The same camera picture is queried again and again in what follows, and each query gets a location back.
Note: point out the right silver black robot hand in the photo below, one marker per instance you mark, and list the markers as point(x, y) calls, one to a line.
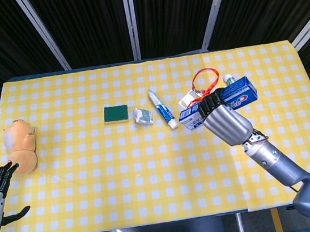
point(227, 123)

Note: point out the blue white toothpaste box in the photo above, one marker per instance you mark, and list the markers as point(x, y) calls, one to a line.
point(240, 90)

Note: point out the blue white toothpaste tube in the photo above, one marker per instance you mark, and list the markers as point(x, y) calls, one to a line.
point(163, 110)

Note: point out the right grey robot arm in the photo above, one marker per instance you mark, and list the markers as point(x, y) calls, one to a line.
point(282, 168)

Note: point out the white plastic bottle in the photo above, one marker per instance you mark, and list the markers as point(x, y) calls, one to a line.
point(228, 79)

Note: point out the clear badge holder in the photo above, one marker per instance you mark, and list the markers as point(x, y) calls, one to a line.
point(187, 100)

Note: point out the orange plush toy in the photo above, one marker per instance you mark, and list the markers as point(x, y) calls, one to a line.
point(21, 145)

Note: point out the white green tissue pack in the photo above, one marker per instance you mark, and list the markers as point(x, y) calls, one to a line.
point(143, 117)

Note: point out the green yellow sponge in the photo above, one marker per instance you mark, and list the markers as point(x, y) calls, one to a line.
point(115, 114)

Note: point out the yellow white checkered tablecloth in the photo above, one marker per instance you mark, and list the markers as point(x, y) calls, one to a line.
point(122, 169)

